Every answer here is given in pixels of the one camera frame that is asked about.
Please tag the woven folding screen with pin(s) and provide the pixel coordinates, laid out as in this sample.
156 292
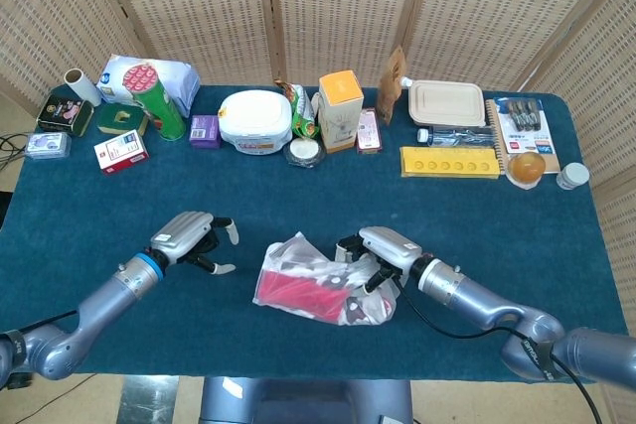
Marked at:
199 7

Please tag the white lidded plastic container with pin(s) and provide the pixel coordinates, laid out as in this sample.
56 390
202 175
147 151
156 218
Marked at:
256 118

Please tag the brown spout pouch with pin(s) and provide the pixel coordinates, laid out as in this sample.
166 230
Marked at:
392 86

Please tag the dark tin box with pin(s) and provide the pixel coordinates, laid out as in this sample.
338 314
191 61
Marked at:
64 113

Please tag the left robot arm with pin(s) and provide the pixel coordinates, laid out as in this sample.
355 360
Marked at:
99 305

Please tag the green snack packet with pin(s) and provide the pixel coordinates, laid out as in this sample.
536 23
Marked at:
303 113

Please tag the small purple box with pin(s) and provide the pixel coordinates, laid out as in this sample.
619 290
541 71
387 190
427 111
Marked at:
205 132

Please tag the spiral kraft notebook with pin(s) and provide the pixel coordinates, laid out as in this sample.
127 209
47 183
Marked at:
552 161

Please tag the small pink box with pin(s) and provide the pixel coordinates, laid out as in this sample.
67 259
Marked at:
369 130

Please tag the shiny metal floor plate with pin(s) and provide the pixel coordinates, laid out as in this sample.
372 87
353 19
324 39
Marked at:
149 401

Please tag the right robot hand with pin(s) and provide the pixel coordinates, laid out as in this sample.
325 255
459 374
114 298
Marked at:
392 247

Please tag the white blue tissue pack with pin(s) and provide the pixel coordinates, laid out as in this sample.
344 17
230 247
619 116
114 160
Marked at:
111 79

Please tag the amber ball in wrapper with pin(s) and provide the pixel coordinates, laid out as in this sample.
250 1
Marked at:
526 168

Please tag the beige lidded lunch box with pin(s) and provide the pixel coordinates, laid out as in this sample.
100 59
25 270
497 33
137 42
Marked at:
447 102

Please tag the green chips can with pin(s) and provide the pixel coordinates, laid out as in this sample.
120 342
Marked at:
159 106

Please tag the lavender tissue pack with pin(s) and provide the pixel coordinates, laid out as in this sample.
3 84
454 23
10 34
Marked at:
179 84

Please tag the white paper roll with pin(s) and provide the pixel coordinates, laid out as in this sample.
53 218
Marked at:
82 86

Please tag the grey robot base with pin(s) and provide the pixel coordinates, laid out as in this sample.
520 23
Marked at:
298 401

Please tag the clear water bottle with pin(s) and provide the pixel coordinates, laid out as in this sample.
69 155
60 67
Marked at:
457 136

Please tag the clear plastic blue box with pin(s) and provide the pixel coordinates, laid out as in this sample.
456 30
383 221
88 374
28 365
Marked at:
47 146

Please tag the red white brown clothes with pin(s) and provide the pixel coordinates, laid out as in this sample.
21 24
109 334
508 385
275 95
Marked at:
298 292

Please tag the beige orange diffuser box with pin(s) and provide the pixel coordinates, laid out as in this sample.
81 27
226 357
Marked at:
340 111

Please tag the red white carton box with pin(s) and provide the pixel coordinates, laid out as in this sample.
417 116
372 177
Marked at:
121 153

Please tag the marker blister pack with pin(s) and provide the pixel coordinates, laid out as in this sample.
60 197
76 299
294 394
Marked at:
526 126

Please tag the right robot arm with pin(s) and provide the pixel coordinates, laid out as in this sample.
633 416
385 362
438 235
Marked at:
472 295

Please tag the dark green yellow box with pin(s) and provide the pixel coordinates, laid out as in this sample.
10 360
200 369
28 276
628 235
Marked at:
121 118

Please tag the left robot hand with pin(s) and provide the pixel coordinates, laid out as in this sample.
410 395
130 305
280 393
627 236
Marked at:
181 233

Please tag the frosted white plastic zip bag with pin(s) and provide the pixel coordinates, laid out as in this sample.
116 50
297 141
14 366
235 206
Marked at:
290 250

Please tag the small white jar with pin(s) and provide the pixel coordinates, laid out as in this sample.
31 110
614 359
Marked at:
573 176

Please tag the blue carpet table cover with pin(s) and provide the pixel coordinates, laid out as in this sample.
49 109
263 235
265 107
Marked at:
318 200

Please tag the yellow egg tray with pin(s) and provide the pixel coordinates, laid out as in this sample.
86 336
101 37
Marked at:
449 163

